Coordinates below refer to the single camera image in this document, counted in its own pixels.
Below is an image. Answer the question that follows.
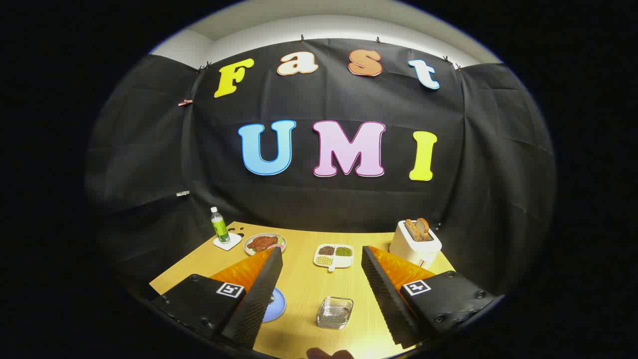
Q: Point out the beige plate with garnish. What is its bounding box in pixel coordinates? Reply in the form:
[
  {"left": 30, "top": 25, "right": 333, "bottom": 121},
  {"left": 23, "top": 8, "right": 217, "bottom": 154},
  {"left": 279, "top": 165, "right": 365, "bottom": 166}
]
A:
[{"left": 243, "top": 233, "right": 287, "bottom": 256}]

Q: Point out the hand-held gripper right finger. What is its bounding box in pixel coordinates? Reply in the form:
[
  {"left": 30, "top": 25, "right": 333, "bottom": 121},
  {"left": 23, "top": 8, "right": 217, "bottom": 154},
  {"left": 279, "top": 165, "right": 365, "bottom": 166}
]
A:
[{"left": 361, "top": 245, "right": 504, "bottom": 350}]

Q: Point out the metal wire basket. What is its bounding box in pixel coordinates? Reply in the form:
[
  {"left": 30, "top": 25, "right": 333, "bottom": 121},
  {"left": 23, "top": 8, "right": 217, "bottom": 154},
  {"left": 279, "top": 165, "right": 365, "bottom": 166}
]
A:
[{"left": 317, "top": 296, "right": 354, "bottom": 330}]

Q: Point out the green label plastic bottle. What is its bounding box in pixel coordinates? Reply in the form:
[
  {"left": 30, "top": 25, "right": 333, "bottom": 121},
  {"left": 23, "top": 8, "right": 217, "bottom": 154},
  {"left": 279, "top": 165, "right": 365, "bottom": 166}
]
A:
[{"left": 210, "top": 207, "right": 231, "bottom": 244}]

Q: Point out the blue plate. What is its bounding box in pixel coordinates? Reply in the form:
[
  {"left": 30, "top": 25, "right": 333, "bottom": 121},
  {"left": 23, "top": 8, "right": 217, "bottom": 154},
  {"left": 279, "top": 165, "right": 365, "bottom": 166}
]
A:
[{"left": 262, "top": 287, "right": 287, "bottom": 323}]

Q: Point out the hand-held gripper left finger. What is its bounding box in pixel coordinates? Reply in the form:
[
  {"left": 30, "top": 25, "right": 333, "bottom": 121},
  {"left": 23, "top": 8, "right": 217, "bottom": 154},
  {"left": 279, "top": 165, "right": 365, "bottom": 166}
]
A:
[{"left": 151, "top": 247, "right": 284, "bottom": 350}]

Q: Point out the white square coaster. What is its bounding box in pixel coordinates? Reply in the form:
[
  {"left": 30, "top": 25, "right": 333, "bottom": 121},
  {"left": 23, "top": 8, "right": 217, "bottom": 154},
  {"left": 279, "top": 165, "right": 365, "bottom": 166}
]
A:
[{"left": 213, "top": 232, "right": 243, "bottom": 251}]

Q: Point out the white divided bean dish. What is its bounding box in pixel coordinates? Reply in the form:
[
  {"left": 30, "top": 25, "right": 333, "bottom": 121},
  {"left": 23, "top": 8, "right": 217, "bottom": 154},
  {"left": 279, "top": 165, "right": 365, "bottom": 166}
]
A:
[{"left": 313, "top": 243, "right": 354, "bottom": 272}]

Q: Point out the white toaster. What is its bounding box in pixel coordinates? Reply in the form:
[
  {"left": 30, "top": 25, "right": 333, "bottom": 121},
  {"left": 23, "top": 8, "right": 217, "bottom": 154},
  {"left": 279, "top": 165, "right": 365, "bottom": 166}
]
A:
[{"left": 389, "top": 219, "right": 443, "bottom": 270}]

